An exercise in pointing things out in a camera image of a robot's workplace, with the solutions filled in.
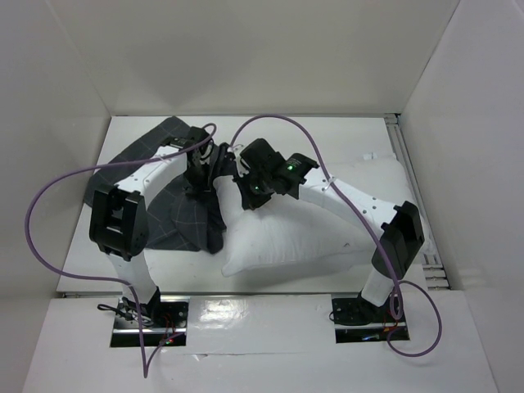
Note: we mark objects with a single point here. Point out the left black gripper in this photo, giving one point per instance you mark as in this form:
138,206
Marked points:
201,187

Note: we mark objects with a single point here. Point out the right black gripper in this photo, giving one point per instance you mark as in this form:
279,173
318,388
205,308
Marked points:
240,180

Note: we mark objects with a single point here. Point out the dark grey checked pillowcase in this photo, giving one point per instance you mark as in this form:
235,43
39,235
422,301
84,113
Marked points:
176,222

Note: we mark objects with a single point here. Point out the white pillow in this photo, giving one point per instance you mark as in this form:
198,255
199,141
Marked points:
287,236

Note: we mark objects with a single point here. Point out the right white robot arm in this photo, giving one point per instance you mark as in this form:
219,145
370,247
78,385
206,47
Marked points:
398,231

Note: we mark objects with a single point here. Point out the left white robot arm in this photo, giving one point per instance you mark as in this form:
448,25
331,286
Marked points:
119,222

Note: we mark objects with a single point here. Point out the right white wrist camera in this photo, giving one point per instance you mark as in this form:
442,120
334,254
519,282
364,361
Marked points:
234,151

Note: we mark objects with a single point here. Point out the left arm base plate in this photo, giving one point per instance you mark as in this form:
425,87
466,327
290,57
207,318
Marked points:
170,325

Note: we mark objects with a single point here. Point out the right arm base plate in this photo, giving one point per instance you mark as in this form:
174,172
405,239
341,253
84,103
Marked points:
357,321

